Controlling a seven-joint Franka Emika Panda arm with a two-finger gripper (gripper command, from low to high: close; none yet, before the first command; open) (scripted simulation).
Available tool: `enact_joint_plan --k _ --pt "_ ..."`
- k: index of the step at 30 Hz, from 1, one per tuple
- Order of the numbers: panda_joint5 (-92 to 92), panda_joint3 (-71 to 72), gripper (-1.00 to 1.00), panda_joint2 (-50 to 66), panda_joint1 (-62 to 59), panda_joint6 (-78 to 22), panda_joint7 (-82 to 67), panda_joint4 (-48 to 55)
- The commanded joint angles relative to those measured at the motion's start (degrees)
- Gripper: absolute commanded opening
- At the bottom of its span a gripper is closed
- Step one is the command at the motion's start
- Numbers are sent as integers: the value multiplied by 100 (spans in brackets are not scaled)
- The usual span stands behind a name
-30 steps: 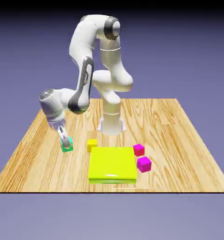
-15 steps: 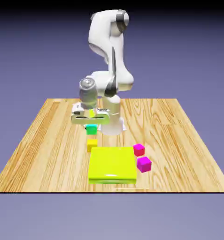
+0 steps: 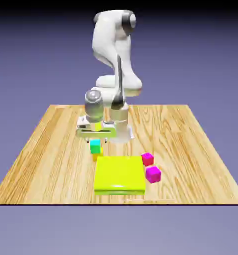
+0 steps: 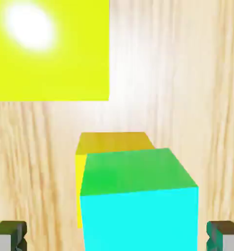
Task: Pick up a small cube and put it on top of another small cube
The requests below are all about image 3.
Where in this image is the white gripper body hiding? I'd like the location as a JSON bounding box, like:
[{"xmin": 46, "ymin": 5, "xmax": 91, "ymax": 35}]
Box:
[{"xmin": 76, "ymin": 127, "xmax": 117, "ymax": 139}]

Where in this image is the small teal cube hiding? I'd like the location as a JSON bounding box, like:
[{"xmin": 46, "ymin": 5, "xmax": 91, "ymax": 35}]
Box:
[{"xmin": 89, "ymin": 139, "xmax": 102, "ymax": 154}]

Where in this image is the small yellow cube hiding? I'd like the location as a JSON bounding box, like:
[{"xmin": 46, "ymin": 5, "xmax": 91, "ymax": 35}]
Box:
[{"xmin": 92, "ymin": 147, "xmax": 104, "ymax": 162}]

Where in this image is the small red cube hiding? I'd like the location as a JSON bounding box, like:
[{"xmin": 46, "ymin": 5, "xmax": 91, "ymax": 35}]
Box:
[{"xmin": 141, "ymin": 152, "xmax": 155, "ymax": 167}]

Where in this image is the small magenta cube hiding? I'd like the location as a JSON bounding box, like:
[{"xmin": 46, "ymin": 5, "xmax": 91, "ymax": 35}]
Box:
[{"xmin": 145, "ymin": 165, "xmax": 162, "ymax": 184}]

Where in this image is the large yellow box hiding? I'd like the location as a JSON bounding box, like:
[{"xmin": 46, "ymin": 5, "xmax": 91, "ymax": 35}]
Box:
[{"xmin": 94, "ymin": 155, "xmax": 147, "ymax": 196}]

